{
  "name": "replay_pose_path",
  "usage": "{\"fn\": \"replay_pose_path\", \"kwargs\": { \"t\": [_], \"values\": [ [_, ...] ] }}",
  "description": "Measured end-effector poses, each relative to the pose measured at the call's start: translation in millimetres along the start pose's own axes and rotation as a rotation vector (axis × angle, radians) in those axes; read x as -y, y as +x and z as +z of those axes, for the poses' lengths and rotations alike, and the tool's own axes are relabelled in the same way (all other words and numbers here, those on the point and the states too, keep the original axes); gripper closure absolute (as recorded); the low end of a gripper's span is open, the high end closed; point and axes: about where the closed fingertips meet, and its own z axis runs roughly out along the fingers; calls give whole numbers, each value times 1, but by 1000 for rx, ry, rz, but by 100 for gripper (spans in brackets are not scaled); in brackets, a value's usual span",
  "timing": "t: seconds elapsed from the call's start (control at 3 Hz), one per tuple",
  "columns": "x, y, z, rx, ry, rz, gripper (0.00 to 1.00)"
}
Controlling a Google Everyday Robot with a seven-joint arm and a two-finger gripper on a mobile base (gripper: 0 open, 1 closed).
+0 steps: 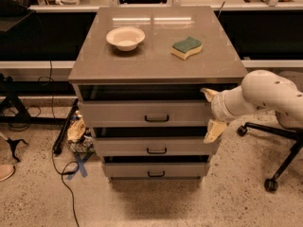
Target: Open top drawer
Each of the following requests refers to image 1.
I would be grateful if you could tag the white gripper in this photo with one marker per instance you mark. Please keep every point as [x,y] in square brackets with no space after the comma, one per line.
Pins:
[218,107]

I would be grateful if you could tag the grey top drawer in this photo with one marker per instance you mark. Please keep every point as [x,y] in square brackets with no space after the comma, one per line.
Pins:
[180,113]

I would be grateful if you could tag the grey drawer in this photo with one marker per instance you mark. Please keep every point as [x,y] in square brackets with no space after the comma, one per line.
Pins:
[186,170]
[180,113]
[153,146]

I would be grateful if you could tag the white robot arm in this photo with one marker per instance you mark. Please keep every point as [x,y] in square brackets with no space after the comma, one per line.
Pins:
[259,91]

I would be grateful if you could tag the grey drawer cabinet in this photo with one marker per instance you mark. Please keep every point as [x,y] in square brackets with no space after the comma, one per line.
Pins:
[151,73]

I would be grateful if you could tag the grey bottom drawer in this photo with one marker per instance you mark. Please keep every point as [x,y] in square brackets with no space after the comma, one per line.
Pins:
[186,170]

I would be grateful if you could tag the grey middle drawer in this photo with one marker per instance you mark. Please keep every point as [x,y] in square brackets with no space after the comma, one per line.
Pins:
[153,146]

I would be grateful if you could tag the green yellow sponge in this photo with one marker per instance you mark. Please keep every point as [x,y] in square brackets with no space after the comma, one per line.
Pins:
[186,48]

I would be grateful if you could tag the white bowl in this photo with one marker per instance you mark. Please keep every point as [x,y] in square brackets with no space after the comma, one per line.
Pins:
[125,38]

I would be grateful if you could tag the blue tape cross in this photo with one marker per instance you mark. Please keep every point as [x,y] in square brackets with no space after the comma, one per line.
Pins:
[81,159]

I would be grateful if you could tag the black power strip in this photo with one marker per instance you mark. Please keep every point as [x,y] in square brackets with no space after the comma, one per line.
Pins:
[57,146]

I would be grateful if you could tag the black tripod stand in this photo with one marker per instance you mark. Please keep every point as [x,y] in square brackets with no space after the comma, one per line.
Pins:
[12,144]

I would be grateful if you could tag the black table leg frame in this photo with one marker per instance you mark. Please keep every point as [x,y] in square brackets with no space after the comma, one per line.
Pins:
[22,116]

